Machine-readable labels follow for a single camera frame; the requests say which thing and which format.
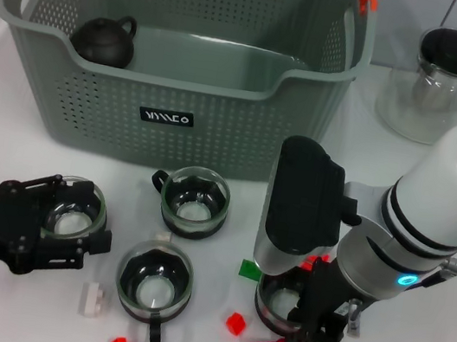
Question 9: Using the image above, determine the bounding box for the glass pitcher with black lid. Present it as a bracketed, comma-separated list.
[370, 16, 457, 152]

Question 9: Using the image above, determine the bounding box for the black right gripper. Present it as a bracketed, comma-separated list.
[284, 254, 366, 342]

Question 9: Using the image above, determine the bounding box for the dark clay teapot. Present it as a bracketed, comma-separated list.
[67, 7, 142, 71]

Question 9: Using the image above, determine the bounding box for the grey-green perforated storage basket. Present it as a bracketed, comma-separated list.
[0, 0, 382, 201]

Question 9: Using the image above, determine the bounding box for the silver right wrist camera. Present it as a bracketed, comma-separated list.
[249, 132, 375, 289]

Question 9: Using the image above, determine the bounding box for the red-orange wedge toy brick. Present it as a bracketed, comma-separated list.
[298, 248, 333, 277]

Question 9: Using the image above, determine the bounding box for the white toy brick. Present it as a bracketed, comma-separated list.
[76, 280, 112, 321]
[149, 229, 174, 247]

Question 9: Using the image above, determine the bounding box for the glass teacup with black sleeve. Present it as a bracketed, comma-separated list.
[106, 235, 202, 342]
[36, 170, 115, 257]
[142, 158, 237, 246]
[248, 270, 316, 339]

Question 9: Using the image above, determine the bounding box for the green toy brick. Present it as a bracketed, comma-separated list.
[238, 258, 264, 281]

